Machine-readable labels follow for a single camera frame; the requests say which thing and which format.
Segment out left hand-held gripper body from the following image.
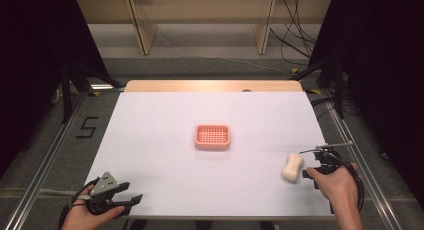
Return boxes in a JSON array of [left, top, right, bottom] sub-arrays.
[[86, 171, 122, 216]]

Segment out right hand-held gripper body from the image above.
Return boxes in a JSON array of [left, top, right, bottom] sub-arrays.
[[298, 141, 354, 176]]

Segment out cream soap bar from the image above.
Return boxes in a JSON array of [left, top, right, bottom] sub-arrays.
[[281, 152, 305, 183]]

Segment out pink soap dish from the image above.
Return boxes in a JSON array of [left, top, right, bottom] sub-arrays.
[[194, 124, 232, 151]]

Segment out person's right hand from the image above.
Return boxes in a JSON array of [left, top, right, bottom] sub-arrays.
[[305, 162, 362, 208]]

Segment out person's left hand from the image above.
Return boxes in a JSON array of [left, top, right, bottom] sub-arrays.
[[60, 185, 127, 230]]

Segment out black tripod stand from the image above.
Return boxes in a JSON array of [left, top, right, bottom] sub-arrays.
[[293, 53, 346, 120], [59, 58, 124, 124]]

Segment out white table cover sheet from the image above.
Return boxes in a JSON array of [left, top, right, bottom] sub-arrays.
[[84, 90, 335, 219]]

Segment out black curtain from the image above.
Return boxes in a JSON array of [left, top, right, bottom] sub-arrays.
[[0, 0, 109, 179], [308, 0, 424, 199]]

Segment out beige wooden shelf unit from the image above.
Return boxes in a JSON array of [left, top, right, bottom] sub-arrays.
[[76, 0, 333, 56]]

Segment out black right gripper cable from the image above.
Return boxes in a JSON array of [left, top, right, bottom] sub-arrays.
[[333, 152, 366, 215]]

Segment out black floor cables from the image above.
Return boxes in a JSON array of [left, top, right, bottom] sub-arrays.
[[309, 95, 338, 122]]

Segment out aluminium floor rail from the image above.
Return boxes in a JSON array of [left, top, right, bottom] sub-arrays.
[[3, 84, 126, 230], [319, 89, 403, 230]]

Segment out bundle of black cables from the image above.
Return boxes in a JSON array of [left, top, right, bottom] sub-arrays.
[[269, 0, 318, 66]]

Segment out white floor cable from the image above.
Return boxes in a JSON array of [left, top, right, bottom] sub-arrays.
[[155, 31, 294, 76]]

